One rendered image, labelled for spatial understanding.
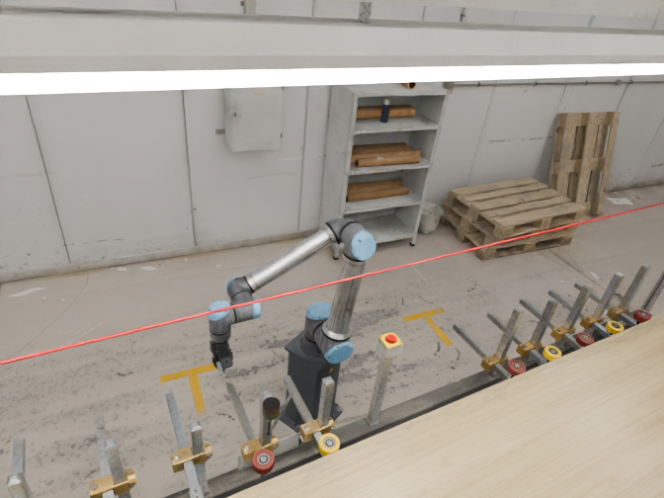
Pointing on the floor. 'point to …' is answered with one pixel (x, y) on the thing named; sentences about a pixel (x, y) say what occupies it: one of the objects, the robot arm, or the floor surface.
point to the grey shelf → (427, 118)
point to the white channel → (539, 6)
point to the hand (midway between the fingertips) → (223, 371)
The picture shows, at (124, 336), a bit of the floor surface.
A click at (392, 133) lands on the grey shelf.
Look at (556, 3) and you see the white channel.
